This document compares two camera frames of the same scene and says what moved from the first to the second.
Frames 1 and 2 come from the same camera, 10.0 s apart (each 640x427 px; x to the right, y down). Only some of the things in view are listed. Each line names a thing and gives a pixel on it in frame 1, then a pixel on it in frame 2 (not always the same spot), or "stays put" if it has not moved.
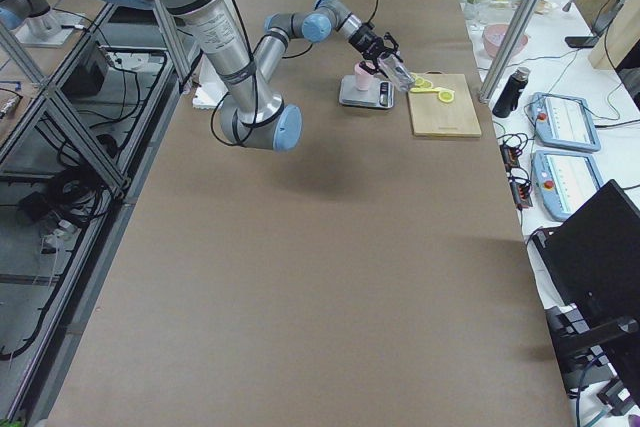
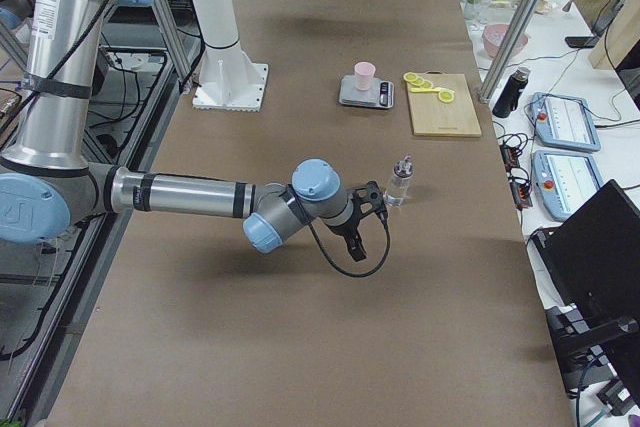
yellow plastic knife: (425, 90) stays put
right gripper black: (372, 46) to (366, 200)
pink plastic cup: (364, 78) stays put
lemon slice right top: (446, 96) stays put
